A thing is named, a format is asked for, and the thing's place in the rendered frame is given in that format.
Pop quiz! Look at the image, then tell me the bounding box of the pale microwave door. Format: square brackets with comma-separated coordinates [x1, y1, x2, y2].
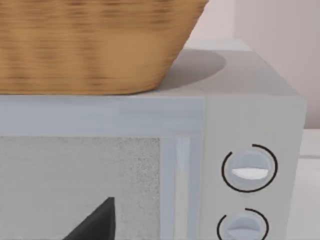
[0, 95, 207, 240]

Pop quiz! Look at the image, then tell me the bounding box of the woven wicker basket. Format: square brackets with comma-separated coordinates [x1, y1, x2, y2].
[0, 0, 210, 96]

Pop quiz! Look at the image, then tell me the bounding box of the pale microwave knob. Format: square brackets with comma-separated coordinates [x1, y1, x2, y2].
[216, 207, 270, 240]
[220, 143, 279, 193]

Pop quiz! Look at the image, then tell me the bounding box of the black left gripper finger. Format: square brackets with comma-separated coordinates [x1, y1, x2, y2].
[62, 196, 116, 240]

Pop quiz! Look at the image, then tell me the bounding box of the pale microwave door handle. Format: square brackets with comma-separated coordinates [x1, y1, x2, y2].
[175, 134, 191, 240]

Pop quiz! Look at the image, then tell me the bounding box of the pale microwave oven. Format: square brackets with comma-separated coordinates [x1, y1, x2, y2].
[0, 37, 307, 240]

